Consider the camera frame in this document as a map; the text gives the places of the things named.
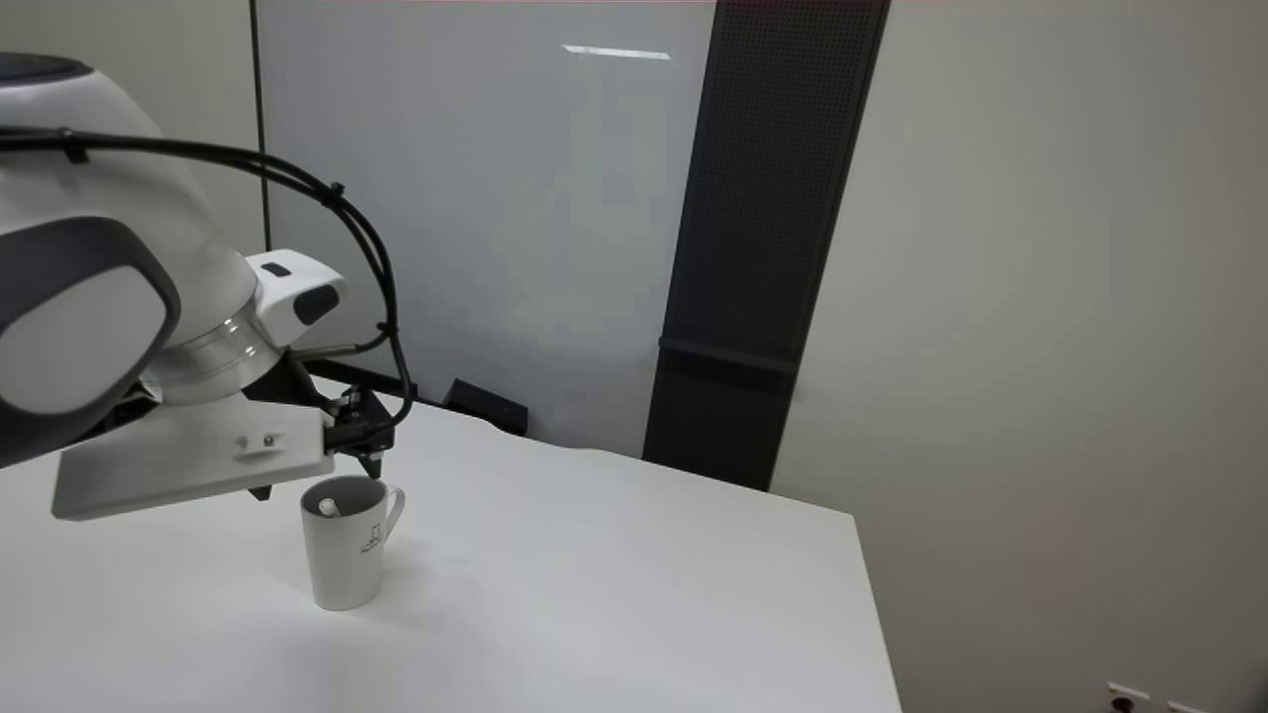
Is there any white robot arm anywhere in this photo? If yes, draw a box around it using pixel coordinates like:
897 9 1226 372
0 53 394 519

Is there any white wall socket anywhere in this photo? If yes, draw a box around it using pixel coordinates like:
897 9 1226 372
1106 682 1155 713

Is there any dark vertical wall panel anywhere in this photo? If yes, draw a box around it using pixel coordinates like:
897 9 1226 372
642 0 890 492

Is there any black box behind table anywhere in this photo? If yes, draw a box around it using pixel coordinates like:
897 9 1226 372
445 381 531 435

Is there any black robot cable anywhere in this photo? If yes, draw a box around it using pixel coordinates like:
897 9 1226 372
0 123 422 431

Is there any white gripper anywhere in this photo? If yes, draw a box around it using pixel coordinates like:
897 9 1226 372
50 397 385 519

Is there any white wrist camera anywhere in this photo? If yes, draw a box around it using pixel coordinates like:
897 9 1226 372
245 248 345 343

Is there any white ceramic mug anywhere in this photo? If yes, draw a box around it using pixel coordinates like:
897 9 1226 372
300 475 403 610

